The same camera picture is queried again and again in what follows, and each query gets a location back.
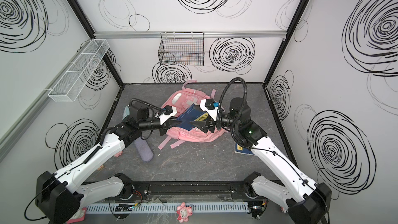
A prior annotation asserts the blue book yellow label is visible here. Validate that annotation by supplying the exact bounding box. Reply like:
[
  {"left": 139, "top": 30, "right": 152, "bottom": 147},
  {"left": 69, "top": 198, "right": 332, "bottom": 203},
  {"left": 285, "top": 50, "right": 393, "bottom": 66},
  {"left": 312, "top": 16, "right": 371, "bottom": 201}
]
[
  {"left": 177, "top": 104, "right": 208, "bottom": 131},
  {"left": 234, "top": 143, "right": 254, "bottom": 156}
]

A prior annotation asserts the pink student backpack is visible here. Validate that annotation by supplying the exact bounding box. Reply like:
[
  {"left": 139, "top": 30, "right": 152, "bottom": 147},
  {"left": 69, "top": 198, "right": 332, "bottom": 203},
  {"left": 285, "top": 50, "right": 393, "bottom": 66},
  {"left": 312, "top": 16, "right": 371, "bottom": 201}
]
[{"left": 158, "top": 80, "right": 226, "bottom": 149}]

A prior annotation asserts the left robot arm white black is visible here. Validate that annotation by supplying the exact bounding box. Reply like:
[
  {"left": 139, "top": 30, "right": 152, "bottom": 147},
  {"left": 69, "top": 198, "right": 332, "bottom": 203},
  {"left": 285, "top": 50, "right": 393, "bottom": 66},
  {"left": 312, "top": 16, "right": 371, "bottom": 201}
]
[{"left": 32, "top": 105, "right": 180, "bottom": 224}]

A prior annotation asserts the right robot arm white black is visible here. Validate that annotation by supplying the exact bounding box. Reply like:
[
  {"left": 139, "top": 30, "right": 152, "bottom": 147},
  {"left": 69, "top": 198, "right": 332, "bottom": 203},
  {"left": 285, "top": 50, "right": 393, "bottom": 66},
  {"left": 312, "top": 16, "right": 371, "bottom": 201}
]
[{"left": 192, "top": 97, "right": 332, "bottom": 224}]

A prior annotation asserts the purple pencil pouch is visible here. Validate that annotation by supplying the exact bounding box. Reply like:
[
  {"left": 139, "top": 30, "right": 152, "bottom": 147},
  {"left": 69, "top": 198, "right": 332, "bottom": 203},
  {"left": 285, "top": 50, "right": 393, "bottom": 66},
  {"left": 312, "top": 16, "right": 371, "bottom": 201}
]
[{"left": 134, "top": 138, "right": 154, "bottom": 162}]

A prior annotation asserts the teal folded cloth pouch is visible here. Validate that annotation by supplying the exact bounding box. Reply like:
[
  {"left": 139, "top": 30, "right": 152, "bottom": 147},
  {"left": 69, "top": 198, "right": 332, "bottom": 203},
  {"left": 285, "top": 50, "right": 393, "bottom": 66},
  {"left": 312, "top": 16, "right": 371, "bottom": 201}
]
[{"left": 122, "top": 106, "right": 130, "bottom": 119}]

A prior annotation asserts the small pink eraser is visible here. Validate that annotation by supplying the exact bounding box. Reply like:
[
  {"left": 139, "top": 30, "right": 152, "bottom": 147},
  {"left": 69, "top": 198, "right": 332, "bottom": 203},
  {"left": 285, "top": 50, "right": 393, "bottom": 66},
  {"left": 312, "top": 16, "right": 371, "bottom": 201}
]
[{"left": 114, "top": 151, "right": 123, "bottom": 158}]

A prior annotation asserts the pink plush toy centre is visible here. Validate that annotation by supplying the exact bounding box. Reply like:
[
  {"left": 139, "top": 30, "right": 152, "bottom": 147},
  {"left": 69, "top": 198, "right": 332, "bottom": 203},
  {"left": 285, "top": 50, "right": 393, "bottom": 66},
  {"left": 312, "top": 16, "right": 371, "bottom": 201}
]
[{"left": 176, "top": 202, "right": 193, "bottom": 224}]

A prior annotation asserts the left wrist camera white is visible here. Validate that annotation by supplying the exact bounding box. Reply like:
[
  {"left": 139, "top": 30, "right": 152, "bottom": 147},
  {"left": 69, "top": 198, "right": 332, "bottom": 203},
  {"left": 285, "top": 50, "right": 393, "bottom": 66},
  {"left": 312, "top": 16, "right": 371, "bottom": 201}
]
[{"left": 163, "top": 105, "right": 177, "bottom": 117}]

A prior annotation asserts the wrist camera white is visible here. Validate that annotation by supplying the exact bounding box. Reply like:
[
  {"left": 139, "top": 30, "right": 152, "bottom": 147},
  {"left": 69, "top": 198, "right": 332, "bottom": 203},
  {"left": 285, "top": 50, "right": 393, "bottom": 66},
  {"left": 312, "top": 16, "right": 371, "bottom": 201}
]
[
  {"left": 200, "top": 98, "right": 219, "bottom": 111},
  {"left": 163, "top": 105, "right": 177, "bottom": 117}
]

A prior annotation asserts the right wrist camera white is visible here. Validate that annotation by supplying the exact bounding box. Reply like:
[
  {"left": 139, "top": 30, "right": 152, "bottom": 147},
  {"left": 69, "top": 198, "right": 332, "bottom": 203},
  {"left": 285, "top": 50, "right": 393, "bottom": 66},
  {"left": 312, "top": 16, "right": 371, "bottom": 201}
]
[{"left": 200, "top": 98, "right": 219, "bottom": 111}]

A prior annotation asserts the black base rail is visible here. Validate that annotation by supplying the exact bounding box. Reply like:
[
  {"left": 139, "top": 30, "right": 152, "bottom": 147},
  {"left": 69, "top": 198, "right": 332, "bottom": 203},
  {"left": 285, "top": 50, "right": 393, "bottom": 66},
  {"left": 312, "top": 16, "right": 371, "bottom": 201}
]
[{"left": 77, "top": 179, "right": 280, "bottom": 200}]

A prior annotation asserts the black wire wall basket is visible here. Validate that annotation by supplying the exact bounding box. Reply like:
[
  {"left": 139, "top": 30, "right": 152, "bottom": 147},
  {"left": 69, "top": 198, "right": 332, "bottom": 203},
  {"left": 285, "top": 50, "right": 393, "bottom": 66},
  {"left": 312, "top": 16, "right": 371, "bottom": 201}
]
[{"left": 158, "top": 32, "right": 205, "bottom": 66}]

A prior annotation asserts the white slotted cable duct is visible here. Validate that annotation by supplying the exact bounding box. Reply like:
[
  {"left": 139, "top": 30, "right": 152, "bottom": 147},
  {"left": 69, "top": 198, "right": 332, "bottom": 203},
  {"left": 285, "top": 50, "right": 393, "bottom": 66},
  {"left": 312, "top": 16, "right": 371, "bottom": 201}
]
[{"left": 87, "top": 202, "right": 249, "bottom": 214}]

